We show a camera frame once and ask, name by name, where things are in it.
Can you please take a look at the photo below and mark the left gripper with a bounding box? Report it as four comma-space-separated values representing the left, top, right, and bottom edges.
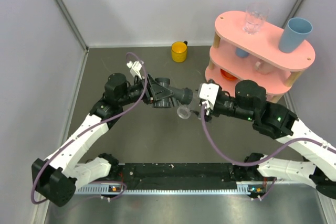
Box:
118, 73, 174, 106

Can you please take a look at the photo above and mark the grey plastic pipe fitting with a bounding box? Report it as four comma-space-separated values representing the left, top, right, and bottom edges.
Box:
151, 77, 194, 109

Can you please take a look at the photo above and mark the clear trap with grey nut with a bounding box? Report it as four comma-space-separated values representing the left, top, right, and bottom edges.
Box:
175, 88, 201, 119

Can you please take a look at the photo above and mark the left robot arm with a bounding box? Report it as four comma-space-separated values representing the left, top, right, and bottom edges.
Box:
31, 73, 174, 207

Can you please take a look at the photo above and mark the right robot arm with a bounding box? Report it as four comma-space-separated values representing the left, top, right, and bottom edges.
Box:
198, 80, 335, 199

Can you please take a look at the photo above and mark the orange bowl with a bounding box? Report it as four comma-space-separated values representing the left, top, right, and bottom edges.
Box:
220, 69, 238, 81

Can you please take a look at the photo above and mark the yellow mug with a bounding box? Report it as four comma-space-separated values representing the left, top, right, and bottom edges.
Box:
171, 41, 188, 63

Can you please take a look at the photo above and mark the pink three-tier shelf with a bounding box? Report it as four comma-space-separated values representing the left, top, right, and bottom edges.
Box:
205, 10, 316, 103

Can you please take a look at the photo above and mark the small blue cup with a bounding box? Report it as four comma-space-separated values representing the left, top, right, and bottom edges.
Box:
235, 47, 249, 58

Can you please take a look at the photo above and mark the pink translucent mug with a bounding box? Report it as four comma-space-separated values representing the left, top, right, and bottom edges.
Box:
255, 61, 274, 75

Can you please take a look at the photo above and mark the clear drinking glass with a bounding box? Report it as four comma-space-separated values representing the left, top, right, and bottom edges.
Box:
243, 2, 270, 35

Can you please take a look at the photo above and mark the tall blue cup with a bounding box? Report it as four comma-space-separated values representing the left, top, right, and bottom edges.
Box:
278, 17, 313, 54

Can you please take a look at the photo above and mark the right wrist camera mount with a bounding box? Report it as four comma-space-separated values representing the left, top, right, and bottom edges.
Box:
197, 83, 220, 110

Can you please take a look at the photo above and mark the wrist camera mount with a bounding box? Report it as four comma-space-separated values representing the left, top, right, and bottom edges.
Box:
197, 83, 220, 110
127, 60, 143, 80

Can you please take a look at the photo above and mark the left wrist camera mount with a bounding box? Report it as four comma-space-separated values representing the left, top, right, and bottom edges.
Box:
127, 60, 143, 80

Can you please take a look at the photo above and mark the grey slotted cable duct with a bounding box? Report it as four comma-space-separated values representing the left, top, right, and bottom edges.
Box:
75, 184, 265, 196

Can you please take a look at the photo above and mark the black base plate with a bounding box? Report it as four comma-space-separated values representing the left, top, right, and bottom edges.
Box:
111, 163, 250, 190

